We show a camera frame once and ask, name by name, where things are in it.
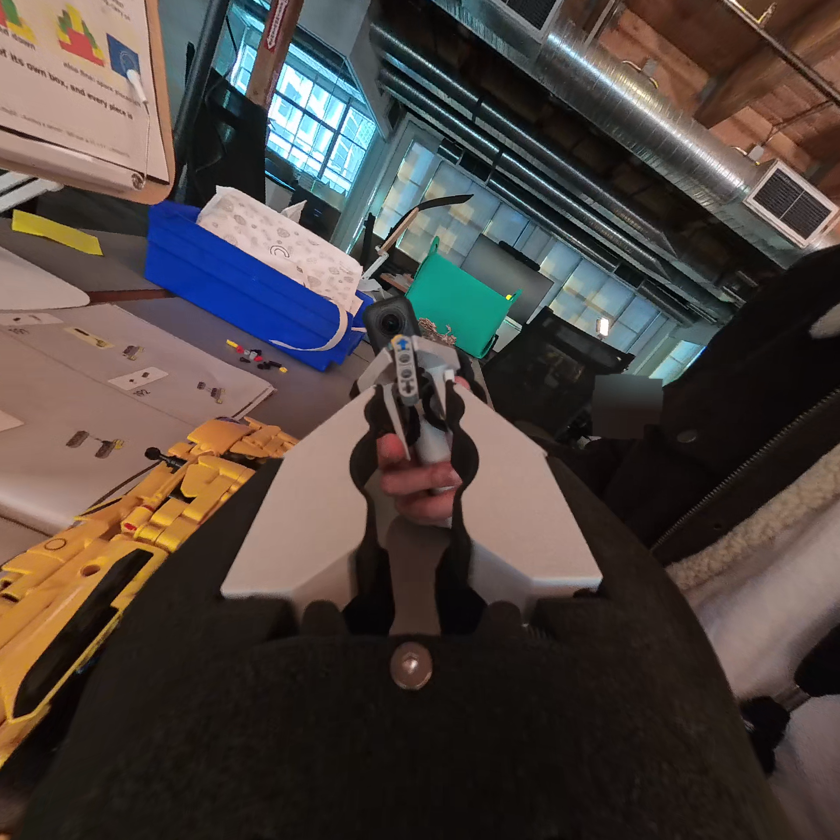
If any person's right hand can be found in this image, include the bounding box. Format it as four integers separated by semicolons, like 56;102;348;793
377;433;463;526

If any blue plastic bin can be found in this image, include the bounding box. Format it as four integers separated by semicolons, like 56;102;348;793
144;200;366;373

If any yellow brick toy car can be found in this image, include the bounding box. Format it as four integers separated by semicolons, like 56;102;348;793
0;416;301;769

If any grey perforated beam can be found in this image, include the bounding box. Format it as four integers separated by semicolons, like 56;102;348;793
392;335;422;406

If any black monitor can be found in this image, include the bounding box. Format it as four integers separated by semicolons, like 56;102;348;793
459;233;557;324

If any yellow paper scrap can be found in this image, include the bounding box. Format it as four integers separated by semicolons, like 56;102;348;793
12;209;105;257

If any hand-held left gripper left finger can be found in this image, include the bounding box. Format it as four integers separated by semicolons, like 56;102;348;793
220;387;389;602

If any wooden board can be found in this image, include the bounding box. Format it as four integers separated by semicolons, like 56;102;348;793
0;0;177;206

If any instruction sheet with coloured blocks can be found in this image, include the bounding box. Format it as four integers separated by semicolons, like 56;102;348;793
0;0;171;186

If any cluster of mixed small pins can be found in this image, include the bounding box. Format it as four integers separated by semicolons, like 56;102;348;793
225;338;290;375

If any window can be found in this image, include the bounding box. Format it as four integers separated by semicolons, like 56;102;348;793
266;36;379;196

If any grey desk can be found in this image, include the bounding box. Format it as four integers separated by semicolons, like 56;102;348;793
0;217;368;559

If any wooden post with red label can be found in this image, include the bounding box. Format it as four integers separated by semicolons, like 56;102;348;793
246;0;307;109

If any silver air duct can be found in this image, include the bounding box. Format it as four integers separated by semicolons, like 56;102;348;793
367;0;840;263

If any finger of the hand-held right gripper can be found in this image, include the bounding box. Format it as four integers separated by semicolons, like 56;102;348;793
415;338;460;403
357;343;422;462

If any building instruction booklet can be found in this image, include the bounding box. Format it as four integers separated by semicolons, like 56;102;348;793
0;304;278;538

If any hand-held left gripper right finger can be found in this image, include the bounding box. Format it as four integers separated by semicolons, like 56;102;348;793
451;389;605;596

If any white paper strip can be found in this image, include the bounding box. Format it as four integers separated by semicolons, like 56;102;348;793
271;303;353;353

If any green plastic bin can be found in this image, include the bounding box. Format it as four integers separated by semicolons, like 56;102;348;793
406;236;524;360

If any white ceiling vent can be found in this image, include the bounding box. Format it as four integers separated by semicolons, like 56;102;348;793
743;159;840;248

